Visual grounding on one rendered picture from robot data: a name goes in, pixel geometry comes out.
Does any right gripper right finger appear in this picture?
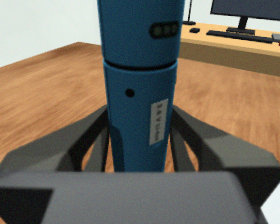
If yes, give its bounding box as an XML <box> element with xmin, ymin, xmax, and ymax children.
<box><xmin>169</xmin><ymin>105</ymin><xmax>280</xmax><ymax>208</ymax></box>

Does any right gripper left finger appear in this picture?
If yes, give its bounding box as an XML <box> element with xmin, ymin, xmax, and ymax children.
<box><xmin>0</xmin><ymin>104</ymin><xmax>110</xmax><ymax>172</ymax></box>

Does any blue electric screwdriver barrel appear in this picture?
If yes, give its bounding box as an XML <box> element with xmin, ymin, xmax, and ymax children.
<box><xmin>97</xmin><ymin>0</ymin><xmax>185</xmax><ymax>172</ymax></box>

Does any white rimmed tray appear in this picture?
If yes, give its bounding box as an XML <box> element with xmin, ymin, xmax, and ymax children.
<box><xmin>261</xmin><ymin>185</ymin><xmax>280</xmax><ymax>224</ymax></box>

